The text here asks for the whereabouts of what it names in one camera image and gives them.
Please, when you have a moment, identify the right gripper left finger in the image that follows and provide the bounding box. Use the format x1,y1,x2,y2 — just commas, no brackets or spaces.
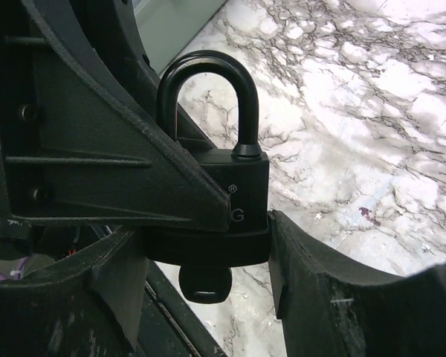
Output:
0,228,149,356

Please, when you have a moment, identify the clear green plastic toolbox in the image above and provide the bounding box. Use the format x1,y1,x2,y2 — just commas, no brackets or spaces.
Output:
132,0,225,73

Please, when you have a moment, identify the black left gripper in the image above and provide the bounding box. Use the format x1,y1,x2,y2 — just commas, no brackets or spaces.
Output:
0,1,230,227

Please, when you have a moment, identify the black padlock with key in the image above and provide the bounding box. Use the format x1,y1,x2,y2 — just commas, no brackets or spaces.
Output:
149,50,271,304

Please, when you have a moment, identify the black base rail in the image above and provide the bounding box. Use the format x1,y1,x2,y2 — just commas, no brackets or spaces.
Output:
136,263,226,357

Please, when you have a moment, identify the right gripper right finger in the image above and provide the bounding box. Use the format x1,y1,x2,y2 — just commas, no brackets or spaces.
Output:
269,210,446,356

